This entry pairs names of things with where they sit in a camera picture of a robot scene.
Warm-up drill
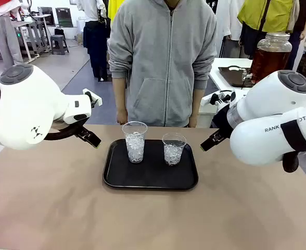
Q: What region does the white metal workbench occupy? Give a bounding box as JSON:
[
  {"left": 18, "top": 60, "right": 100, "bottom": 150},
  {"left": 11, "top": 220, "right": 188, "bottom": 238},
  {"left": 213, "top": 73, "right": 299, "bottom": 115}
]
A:
[{"left": 11, "top": 14, "right": 52, "bottom": 63}]

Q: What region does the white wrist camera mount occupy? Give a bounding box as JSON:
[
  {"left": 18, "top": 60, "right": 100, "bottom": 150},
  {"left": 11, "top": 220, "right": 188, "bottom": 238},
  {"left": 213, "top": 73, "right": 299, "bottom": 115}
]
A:
[
  {"left": 201, "top": 89, "right": 238, "bottom": 107},
  {"left": 82, "top": 88, "right": 103, "bottom": 107}
]

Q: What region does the glass tea drink dispenser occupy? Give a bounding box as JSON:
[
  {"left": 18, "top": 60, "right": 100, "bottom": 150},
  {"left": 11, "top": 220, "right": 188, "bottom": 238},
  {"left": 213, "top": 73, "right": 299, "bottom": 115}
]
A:
[{"left": 241, "top": 32, "right": 293, "bottom": 85}]

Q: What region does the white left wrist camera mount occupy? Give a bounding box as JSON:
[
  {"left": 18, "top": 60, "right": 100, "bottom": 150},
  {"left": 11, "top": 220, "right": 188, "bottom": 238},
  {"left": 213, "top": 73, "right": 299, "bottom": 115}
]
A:
[{"left": 82, "top": 88, "right": 103, "bottom": 107}]

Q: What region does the dark plastic stool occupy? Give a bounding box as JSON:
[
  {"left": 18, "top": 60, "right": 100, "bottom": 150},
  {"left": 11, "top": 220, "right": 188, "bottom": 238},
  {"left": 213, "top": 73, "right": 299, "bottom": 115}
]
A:
[{"left": 50, "top": 34, "right": 70, "bottom": 55}]

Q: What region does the tall clear iced cup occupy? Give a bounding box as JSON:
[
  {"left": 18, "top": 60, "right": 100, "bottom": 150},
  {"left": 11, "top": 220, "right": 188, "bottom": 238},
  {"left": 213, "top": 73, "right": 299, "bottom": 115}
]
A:
[{"left": 121, "top": 121, "right": 148, "bottom": 164}]

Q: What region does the short clear iced cup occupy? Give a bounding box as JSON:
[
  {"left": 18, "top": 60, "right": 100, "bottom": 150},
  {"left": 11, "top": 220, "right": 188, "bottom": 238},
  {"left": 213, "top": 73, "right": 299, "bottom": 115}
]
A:
[{"left": 162, "top": 133, "right": 188, "bottom": 167}]

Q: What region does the dark brown tray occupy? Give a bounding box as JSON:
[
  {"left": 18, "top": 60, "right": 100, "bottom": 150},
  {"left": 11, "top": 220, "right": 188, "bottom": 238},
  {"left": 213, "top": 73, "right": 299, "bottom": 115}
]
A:
[{"left": 218, "top": 66, "right": 255, "bottom": 88}]

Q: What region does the person's left forearm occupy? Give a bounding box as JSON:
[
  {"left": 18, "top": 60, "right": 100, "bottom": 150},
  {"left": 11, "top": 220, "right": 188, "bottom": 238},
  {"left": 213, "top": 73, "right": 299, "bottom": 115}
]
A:
[{"left": 190, "top": 87, "right": 208, "bottom": 117}]

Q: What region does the person in gray hoodie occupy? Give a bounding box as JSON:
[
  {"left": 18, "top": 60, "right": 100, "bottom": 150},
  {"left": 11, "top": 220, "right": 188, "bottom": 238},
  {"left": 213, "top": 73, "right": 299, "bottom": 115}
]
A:
[{"left": 107, "top": 0, "right": 218, "bottom": 128}]

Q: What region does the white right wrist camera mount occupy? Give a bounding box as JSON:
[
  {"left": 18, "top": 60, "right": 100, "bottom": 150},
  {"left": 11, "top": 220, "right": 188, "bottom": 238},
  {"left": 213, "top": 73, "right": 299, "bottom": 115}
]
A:
[{"left": 201, "top": 89, "right": 238, "bottom": 107}]

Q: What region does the person's right hand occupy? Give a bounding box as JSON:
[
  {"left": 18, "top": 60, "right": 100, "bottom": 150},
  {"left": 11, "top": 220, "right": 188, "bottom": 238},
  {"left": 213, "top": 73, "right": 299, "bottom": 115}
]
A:
[{"left": 116, "top": 109, "right": 129, "bottom": 126}]

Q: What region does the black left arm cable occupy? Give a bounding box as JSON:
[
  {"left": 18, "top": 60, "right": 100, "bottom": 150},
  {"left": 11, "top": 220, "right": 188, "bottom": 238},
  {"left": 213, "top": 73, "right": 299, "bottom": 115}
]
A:
[{"left": 43, "top": 117, "right": 91, "bottom": 142}]

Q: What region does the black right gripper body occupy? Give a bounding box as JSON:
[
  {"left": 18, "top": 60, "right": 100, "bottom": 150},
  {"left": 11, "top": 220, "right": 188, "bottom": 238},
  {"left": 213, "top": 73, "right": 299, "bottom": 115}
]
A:
[{"left": 212, "top": 104, "right": 233, "bottom": 134}]

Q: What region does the black plastic serving tray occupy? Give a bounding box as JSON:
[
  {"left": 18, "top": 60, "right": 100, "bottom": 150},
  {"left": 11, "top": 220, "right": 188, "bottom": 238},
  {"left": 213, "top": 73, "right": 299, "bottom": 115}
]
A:
[{"left": 102, "top": 139, "right": 199, "bottom": 190}]

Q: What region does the person's right forearm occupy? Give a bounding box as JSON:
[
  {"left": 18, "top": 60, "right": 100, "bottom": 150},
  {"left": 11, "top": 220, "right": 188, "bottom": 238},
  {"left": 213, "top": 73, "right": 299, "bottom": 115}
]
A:
[{"left": 112, "top": 77, "right": 129, "bottom": 113}]

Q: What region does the person's left hand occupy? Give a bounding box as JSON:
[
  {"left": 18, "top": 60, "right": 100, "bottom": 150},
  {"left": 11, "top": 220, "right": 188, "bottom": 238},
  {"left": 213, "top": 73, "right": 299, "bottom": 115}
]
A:
[{"left": 188, "top": 113, "right": 199, "bottom": 128}]

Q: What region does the dark display board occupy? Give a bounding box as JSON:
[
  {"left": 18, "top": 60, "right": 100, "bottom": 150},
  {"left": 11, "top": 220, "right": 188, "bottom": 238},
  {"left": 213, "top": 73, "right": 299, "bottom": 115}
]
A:
[{"left": 55, "top": 7, "right": 72, "bottom": 28}]

